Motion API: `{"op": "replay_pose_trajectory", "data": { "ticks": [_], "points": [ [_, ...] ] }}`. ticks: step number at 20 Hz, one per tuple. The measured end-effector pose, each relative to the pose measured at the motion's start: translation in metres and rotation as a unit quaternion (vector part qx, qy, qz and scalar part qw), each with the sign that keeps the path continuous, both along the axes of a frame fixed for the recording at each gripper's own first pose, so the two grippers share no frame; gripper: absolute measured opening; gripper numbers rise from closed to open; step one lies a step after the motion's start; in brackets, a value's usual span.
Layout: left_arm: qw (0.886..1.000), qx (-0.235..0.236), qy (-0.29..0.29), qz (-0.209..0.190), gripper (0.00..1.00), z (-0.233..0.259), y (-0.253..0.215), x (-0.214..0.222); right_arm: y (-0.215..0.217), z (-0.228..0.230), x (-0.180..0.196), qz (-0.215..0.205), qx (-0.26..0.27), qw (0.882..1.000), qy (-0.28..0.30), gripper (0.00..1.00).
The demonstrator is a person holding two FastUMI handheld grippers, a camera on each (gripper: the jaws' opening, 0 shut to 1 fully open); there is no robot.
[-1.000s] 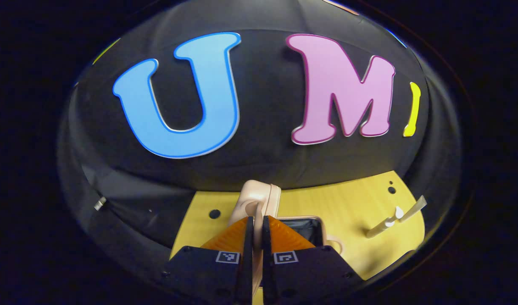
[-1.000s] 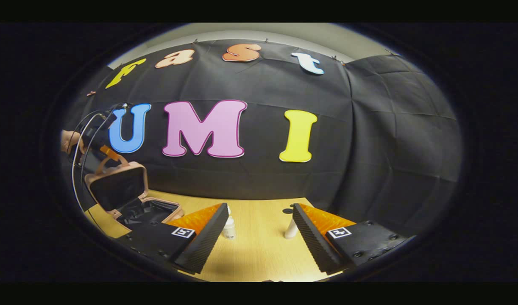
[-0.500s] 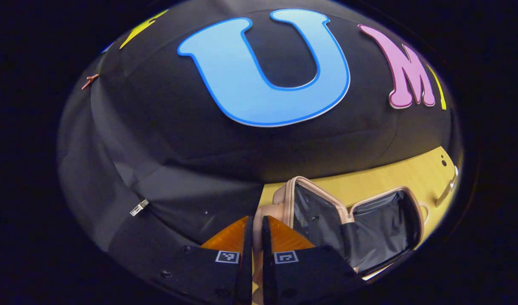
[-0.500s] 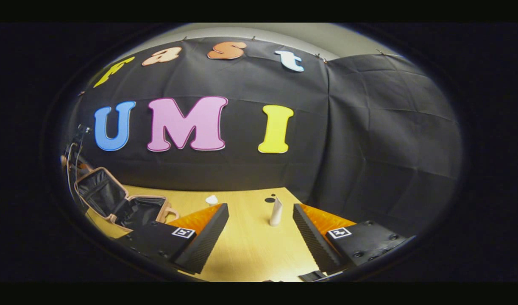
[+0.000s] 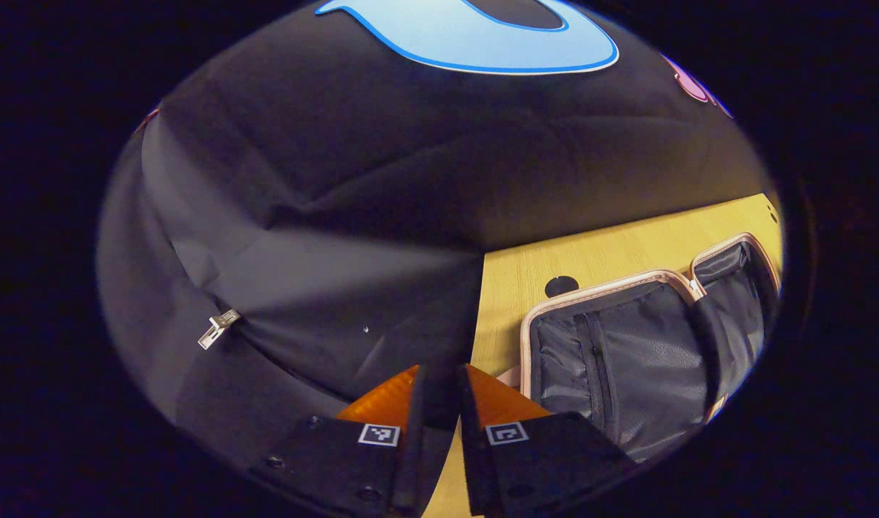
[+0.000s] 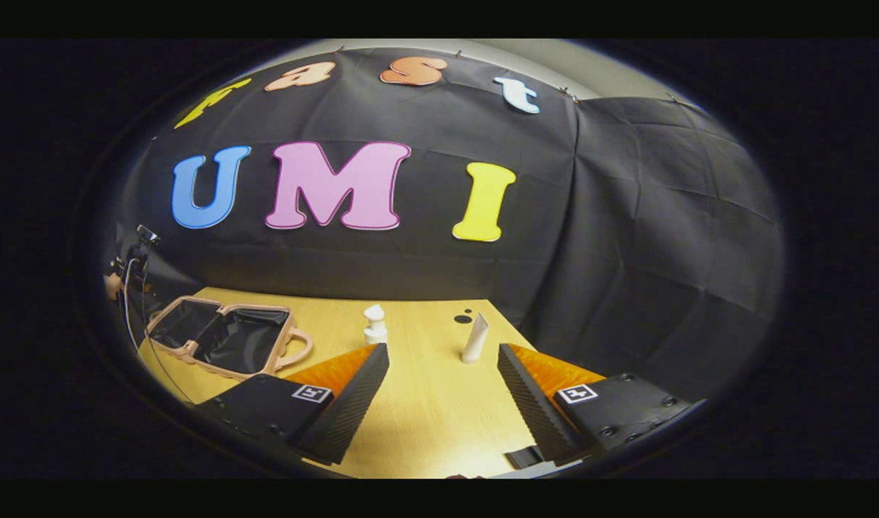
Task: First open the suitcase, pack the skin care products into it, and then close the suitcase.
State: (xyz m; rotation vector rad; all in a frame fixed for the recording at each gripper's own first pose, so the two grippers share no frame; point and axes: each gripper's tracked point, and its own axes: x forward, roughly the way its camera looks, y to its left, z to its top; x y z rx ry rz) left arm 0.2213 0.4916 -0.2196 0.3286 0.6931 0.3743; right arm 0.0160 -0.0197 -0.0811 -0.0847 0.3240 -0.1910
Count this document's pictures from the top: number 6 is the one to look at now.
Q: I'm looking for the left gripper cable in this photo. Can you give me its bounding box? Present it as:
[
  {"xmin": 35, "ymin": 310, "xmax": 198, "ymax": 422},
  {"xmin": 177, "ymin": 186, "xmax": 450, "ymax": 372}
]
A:
[{"xmin": 122, "ymin": 258, "xmax": 196, "ymax": 404}]

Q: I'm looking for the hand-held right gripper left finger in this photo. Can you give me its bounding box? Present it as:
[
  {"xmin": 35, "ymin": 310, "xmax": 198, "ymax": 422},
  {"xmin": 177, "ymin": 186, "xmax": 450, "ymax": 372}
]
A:
[{"xmin": 193, "ymin": 342, "xmax": 390, "ymax": 465}]

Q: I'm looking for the pink suitcase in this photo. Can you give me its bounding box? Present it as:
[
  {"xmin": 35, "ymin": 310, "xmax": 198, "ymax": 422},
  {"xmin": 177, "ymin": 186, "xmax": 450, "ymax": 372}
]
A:
[{"xmin": 145, "ymin": 296, "xmax": 314, "ymax": 381}]

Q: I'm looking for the white squeeze tube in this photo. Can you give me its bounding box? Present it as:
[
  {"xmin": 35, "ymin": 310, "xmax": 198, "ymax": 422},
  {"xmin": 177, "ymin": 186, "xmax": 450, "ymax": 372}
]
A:
[{"xmin": 461, "ymin": 312, "xmax": 490, "ymax": 365}]

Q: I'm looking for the black backdrop cloth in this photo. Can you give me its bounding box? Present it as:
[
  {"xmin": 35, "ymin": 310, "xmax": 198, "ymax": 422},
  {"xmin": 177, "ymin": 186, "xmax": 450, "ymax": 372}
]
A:
[{"xmin": 112, "ymin": 47, "xmax": 785, "ymax": 404}]

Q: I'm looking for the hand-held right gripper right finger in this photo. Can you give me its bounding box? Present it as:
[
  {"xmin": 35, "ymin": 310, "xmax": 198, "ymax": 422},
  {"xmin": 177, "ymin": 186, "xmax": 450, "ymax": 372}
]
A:
[{"xmin": 496, "ymin": 343, "xmax": 703, "ymax": 465}]

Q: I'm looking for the white pump bottle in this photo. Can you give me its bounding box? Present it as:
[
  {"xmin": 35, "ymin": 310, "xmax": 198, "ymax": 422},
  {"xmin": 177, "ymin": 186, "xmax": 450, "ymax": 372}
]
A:
[{"xmin": 363, "ymin": 304, "xmax": 389, "ymax": 345}]

